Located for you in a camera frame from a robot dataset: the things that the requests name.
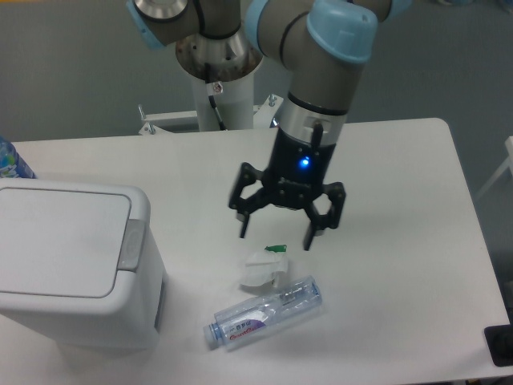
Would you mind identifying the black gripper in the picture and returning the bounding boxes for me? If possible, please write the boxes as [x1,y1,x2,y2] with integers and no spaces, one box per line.
[228,127,346,251]

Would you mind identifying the white push-lid trash can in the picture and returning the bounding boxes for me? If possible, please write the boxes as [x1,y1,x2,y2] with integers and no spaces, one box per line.
[1,179,168,350]

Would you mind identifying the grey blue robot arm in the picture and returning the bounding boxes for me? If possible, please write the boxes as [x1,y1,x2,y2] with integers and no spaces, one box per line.
[127,1,409,249]

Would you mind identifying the empty clear plastic bottle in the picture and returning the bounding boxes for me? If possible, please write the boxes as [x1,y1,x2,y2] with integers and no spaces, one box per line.
[203,276,322,349]

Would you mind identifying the black device at table edge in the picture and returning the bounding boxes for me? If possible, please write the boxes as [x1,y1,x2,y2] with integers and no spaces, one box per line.
[484,324,512,367]

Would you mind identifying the blue labelled bottle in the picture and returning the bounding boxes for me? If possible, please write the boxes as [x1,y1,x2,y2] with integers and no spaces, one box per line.
[1,137,37,179]

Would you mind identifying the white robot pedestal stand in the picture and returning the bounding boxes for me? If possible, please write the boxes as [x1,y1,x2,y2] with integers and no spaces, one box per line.
[136,31,289,136]

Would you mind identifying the black cable on pedestal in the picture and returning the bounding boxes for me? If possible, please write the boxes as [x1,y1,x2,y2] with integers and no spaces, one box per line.
[204,61,228,132]

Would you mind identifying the white frame at right edge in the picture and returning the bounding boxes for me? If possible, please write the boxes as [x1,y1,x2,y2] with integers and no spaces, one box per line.
[476,136,512,200]

